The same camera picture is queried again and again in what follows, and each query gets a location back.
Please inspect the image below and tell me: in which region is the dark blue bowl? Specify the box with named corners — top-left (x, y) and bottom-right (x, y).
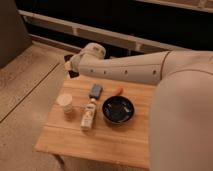
top-left (102, 96), bottom-right (135, 124)

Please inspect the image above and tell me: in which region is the wooden table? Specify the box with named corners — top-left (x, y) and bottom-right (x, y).
top-left (35, 76), bottom-right (155, 169)

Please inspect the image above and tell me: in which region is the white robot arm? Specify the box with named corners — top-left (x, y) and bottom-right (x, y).
top-left (65, 43), bottom-right (213, 171)

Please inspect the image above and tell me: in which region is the white plastic bottle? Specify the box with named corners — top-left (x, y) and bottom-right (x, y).
top-left (80, 98), bottom-right (97, 130)

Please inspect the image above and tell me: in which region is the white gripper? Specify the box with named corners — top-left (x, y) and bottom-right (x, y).
top-left (64, 54), bottom-right (82, 79)

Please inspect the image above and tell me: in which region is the orange carrot toy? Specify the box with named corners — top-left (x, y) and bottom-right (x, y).
top-left (114, 87), bottom-right (124, 96)

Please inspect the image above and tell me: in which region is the blue grey eraser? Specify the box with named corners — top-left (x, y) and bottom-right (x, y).
top-left (89, 84), bottom-right (103, 99)

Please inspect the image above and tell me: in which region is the white shelf rail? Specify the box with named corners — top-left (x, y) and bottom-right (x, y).
top-left (19, 10), bottom-right (183, 53)

